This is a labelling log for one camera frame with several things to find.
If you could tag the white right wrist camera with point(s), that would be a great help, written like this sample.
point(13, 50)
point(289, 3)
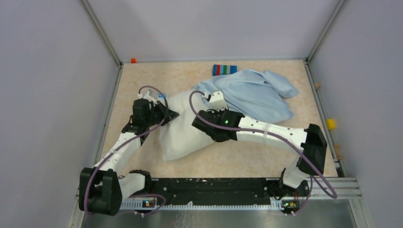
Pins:
point(216, 101)

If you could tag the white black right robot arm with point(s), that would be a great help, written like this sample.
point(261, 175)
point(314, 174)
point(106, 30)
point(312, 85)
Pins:
point(309, 144)

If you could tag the yellow toy block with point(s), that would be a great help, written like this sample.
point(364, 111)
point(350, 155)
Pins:
point(331, 124)

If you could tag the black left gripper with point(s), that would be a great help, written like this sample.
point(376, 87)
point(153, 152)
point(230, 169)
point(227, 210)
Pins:
point(167, 114)

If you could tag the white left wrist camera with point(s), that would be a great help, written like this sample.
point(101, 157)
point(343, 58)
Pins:
point(152, 96)

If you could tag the multicolour toy brick stack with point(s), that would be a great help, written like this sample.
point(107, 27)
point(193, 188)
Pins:
point(218, 70)

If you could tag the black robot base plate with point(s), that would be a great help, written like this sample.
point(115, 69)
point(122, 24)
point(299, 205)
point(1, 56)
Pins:
point(223, 193)

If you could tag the aluminium front frame rail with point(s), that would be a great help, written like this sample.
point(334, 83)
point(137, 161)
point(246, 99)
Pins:
point(334, 203)

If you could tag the small wooden block near rail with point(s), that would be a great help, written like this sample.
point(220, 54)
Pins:
point(337, 152)

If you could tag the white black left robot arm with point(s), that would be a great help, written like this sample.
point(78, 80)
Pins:
point(101, 191)

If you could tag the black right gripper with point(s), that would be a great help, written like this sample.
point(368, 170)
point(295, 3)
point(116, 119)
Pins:
point(213, 112)

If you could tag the white pillow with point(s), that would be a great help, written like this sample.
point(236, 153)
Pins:
point(179, 138)

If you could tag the light blue pillowcase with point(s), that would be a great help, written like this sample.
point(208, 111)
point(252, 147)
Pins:
point(259, 95)

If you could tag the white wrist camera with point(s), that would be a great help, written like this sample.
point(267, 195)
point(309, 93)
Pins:
point(216, 101)
point(152, 96)

